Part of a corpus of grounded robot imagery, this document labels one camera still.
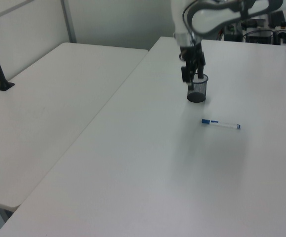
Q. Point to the white marker with blue cap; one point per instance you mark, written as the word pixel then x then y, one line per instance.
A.
pixel 221 124

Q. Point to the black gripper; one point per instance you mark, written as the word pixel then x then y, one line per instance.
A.
pixel 191 53

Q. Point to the black electronics box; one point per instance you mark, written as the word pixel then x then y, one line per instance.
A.
pixel 232 33
pixel 260 37

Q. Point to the black mesh pen cup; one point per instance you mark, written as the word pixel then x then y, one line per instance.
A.
pixel 197 96

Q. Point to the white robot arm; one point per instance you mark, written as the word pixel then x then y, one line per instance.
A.
pixel 207 17

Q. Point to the white side table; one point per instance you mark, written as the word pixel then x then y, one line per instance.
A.
pixel 58 98

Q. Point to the grey metal partition post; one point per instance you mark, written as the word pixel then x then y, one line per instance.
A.
pixel 68 24

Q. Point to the grey partition rail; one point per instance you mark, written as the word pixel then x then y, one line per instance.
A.
pixel 7 10

